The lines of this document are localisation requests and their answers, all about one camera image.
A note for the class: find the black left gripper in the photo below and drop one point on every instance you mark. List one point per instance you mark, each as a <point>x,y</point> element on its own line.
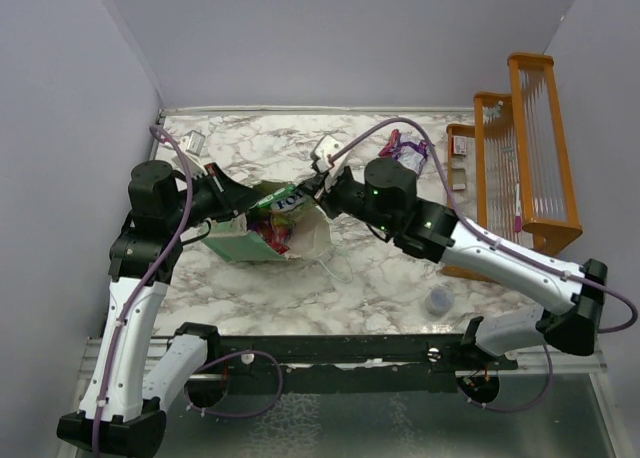
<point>233,197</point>

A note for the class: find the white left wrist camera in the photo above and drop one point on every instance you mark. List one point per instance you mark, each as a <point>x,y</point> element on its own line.
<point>192,145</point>

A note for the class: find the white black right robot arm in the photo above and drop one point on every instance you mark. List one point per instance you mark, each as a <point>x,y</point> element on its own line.
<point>569,297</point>

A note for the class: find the red candy wrapper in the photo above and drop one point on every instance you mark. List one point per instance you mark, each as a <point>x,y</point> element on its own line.
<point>274,229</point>

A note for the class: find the green yellow candy bag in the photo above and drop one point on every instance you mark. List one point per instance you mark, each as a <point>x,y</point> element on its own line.
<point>286,200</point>

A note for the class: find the small grey box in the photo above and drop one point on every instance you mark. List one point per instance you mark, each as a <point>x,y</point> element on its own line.
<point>458,179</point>

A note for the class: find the pink white pen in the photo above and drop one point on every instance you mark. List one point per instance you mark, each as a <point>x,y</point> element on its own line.
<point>518,210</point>

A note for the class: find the purple white snack bag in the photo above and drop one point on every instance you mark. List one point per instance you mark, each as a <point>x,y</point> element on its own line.
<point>410,151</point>

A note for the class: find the green illustrated paper bag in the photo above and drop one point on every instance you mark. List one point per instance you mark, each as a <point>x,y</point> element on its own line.
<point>310,242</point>

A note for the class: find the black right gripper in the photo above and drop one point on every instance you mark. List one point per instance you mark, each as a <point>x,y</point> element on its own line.
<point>328,200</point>

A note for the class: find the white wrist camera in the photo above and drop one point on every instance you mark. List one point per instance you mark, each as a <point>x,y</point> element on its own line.
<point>192,145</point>
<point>329,160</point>

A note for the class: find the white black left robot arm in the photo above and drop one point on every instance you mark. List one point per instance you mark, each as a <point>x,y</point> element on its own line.
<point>124,410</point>

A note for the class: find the orange wooden tiered rack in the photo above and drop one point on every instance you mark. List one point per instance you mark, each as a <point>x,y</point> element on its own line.
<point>519,136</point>

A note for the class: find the small clear plastic cup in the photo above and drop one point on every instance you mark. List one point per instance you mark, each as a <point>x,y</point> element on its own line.
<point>439,301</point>

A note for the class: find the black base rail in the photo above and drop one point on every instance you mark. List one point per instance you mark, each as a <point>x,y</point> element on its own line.
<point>307,364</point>

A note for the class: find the red white small box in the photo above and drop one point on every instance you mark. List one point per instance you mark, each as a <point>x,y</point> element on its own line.
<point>459,145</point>

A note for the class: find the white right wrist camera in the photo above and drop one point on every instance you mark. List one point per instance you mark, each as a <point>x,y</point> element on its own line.
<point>329,160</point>

